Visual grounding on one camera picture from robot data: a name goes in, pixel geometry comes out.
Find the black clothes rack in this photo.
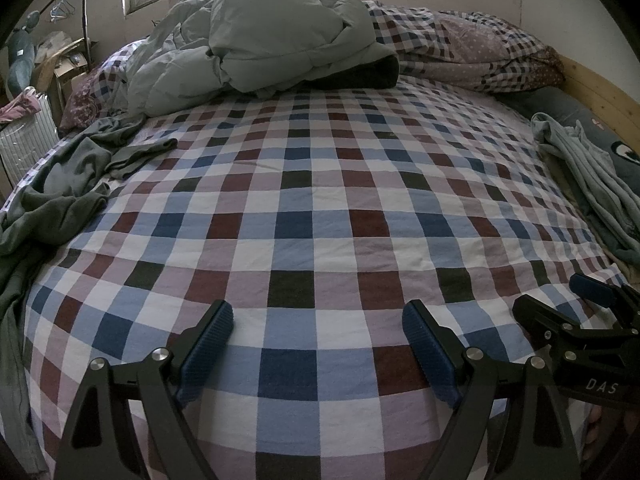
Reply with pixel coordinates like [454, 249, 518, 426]
[30, 0, 101, 72]

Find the white ribbed suitcase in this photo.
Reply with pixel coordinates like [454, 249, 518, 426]
[0, 92, 58, 186]

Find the dark green shirt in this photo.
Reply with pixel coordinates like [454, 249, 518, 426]
[0, 116, 179, 476]

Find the pink cloth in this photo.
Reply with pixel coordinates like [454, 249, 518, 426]
[0, 87, 43, 124]

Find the floral pillow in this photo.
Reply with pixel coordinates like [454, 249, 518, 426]
[60, 42, 147, 133]

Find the grey cartoon body pillow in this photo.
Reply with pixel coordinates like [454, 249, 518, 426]
[505, 85, 640, 181]

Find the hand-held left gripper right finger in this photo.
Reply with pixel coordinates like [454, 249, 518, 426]
[401, 299, 583, 480]

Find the cardboard box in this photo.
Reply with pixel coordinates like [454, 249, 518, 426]
[37, 37, 92, 92]

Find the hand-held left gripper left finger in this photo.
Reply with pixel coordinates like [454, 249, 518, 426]
[54, 299, 235, 480]

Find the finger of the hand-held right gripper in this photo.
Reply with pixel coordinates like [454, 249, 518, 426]
[512, 294, 581, 350]
[570, 273, 640, 330]

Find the light green puffy quilt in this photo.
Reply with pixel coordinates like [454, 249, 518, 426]
[127, 0, 401, 117]

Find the light green garment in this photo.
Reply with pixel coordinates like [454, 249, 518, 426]
[530, 112, 640, 267]

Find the checkered bed sheet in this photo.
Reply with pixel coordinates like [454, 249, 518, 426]
[0, 40, 626, 480]

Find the checkered folded quilt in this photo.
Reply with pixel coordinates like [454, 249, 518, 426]
[365, 0, 566, 95]

